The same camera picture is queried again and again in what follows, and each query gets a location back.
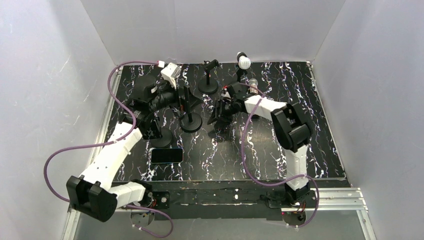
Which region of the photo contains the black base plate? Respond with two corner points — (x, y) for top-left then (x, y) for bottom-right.
(120, 178), (327, 221)

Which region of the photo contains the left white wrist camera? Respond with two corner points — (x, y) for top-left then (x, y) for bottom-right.
(160, 62), (181, 90)

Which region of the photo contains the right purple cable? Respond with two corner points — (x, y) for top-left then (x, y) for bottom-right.
(223, 83), (321, 229)

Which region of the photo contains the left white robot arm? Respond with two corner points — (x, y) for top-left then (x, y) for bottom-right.
(66, 75), (202, 222)

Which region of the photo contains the white microphone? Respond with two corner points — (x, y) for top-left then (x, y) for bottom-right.
(236, 52), (252, 70)

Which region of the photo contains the aluminium frame rail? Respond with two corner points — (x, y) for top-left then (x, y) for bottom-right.
(62, 65), (369, 240)

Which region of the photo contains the black phone stand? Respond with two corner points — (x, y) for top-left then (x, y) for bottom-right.
(179, 85), (203, 133)
(150, 127), (174, 149)

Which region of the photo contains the black phone blue edge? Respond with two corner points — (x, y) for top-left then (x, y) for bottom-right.
(150, 148), (184, 164)

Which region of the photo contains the black microphone stand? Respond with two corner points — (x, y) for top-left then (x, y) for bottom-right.
(236, 68), (247, 82)

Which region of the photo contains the glitter microphone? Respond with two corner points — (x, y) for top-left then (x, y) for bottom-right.
(248, 78), (259, 95)

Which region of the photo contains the black phone stand front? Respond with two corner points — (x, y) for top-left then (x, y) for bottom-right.
(150, 127), (174, 149)

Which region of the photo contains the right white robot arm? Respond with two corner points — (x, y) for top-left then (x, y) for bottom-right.
(207, 78), (314, 203)

